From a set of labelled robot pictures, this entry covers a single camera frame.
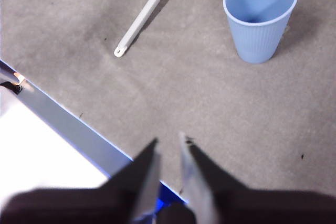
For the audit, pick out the blue ribbed plastic cup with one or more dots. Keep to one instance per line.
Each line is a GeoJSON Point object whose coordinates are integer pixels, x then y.
{"type": "Point", "coordinates": [257, 37]}

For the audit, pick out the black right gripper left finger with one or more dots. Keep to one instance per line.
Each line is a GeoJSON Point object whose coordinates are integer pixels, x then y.
{"type": "Point", "coordinates": [92, 205]}

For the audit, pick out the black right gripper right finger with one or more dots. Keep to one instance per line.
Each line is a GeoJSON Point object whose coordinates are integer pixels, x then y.
{"type": "Point", "coordinates": [262, 208]}

